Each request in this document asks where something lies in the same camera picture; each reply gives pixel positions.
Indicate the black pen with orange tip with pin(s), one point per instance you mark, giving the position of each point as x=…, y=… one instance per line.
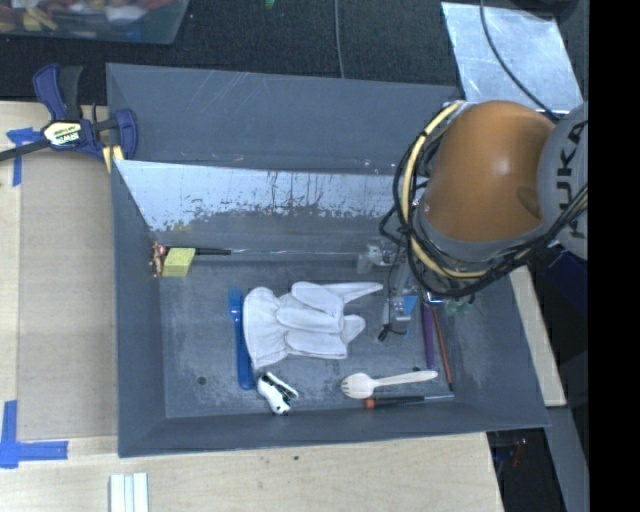
x=400, y=400

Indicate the white and black toy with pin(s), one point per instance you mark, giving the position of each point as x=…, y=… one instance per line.
x=274, y=395

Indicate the small red-brown beaded thing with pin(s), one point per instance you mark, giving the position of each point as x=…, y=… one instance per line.
x=157, y=260

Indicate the white work glove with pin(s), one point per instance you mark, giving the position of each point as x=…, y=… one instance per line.
x=300, y=325

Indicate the purple pen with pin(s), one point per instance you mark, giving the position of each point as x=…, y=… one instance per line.
x=428, y=340

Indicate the pale wood board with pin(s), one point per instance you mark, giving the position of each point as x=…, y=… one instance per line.
x=65, y=300

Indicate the pale wooden spork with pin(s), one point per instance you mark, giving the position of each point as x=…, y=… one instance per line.
x=360, y=385

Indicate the blue plastic fork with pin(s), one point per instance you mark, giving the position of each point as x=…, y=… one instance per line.
x=242, y=350

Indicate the grey metal bin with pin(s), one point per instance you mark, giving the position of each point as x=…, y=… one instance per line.
x=280, y=120

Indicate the orange-brown pencil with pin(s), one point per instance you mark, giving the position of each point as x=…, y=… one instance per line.
x=444, y=350

